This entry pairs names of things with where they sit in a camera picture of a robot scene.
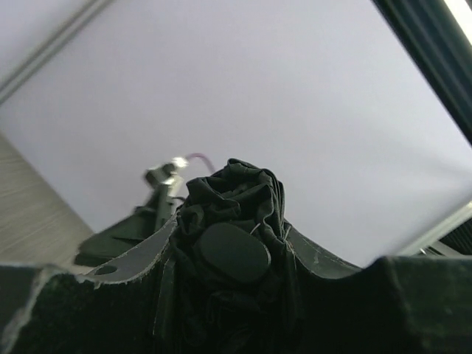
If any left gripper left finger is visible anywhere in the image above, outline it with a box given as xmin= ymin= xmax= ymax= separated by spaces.
xmin=1 ymin=218 xmax=177 ymax=353

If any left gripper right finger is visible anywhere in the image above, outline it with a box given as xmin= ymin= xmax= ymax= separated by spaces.
xmin=287 ymin=227 xmax=471 ymax=353

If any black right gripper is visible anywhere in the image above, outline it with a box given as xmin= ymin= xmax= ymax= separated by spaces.
xmin=74 ymin=184 xmax=184 ymax=266

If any black folding umbrella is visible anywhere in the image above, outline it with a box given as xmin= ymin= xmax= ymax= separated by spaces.
xmin=170 ymin=159 xmax=305 ymax=353

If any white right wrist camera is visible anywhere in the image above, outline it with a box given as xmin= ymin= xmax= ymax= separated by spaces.
xmin=144 ymin=156 xmax=189 ymax=196

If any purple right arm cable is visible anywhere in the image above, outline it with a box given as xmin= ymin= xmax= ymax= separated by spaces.
xmin=186 ymin=151 xmax=215 ymax=173

